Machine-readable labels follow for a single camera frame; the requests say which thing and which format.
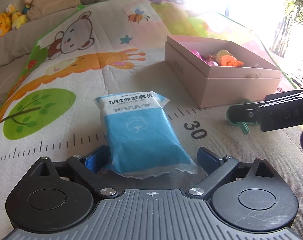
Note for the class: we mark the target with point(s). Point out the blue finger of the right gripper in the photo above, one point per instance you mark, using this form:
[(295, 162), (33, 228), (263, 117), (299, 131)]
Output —
[(246, 112)]

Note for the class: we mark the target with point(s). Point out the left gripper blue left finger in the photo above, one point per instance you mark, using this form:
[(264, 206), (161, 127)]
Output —
[(85, 171)]

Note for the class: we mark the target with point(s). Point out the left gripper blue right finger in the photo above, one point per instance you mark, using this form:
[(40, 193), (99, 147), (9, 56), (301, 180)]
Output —
[(219, 171)]

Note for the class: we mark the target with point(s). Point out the teal plastic toy clip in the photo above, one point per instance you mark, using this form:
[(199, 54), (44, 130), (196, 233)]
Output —
[(244, 126)]

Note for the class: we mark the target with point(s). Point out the blue white cotton pad pack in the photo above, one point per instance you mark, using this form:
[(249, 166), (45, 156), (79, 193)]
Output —
[(141, 139)]

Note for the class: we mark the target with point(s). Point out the pink pig toy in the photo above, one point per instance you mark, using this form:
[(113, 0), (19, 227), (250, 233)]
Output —
[(207, 58)]

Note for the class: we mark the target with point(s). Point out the pink cardboard box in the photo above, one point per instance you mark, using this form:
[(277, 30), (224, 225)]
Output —
[(222, 85)]

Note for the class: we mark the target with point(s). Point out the orange carrot toy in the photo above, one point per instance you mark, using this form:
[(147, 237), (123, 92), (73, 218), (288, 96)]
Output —
[(224, 58)]

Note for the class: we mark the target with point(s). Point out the colourful cartoon play mat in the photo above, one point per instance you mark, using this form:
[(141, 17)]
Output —
[(59, 118)]

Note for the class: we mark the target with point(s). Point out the beige sofa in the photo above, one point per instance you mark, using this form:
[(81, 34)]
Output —
[(17, 45)]

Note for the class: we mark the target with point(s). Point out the small yellow plush toy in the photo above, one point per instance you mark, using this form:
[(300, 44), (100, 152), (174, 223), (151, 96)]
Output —
[(17, 18)]

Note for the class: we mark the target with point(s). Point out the yellow duck plush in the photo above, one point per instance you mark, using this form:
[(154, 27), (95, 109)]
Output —
[(5, 24)]

